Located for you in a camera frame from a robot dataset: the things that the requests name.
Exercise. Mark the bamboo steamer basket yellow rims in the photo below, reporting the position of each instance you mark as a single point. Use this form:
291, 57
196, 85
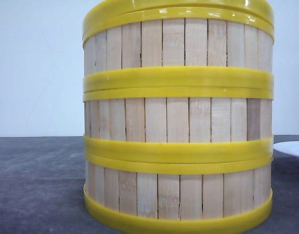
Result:
178, 52

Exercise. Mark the yellow woven bamboo steamer lid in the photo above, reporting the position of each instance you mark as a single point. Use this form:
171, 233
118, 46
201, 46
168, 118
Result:
111, 8

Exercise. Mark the white plate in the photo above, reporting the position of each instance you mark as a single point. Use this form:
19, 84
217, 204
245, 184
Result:
289, 147

